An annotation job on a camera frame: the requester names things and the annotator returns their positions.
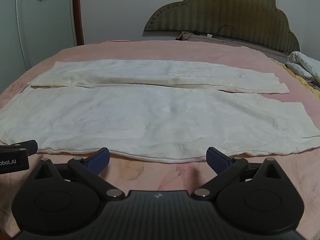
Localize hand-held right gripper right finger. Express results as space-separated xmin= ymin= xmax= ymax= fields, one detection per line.
xmin=192 ymin=147 xmax=283 ymax=202

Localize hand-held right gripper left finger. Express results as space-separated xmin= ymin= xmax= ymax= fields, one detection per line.
xmin=34 ymin=147 xmax=125 ymax=202

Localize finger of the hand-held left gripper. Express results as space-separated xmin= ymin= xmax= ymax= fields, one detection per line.
xmin=10 ymin=140 xmax=38 ymax=156

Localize white pants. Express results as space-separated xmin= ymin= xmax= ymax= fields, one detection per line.
xmin=0 ymin=59 xmax=320 ymax=164

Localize yellow cloth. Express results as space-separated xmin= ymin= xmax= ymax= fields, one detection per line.
xmin=274 ymin=59 xmax=320 ymax=92

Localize brown grey pillow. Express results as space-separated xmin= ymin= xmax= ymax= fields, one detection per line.
xmin=175 ymin=31 xmax=289 ymax=60

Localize flower-print wardrobe door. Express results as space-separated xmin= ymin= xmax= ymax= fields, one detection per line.
xmin=0 ymin=0 xmax=77 ymax=85

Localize pink blanket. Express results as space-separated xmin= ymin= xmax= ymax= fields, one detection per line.
xmin=0 ymin=39 xmax=320 ymax=240

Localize white printed pillow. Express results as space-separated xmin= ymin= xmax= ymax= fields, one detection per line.
xmin=286 ymin=51 xmax=320 ymax=83

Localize olive padded headboard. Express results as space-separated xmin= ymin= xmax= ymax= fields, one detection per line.
xmin=143 ymin=0 xmax=300 ymax=53

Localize black cable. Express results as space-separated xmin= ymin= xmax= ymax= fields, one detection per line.
xmin=212 ymin=25 xmax=237 ymax=43

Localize brown wooden door frame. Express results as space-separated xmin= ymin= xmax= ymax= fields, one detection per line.
xmin=72 ymin=0 xmax=86 ymax=46

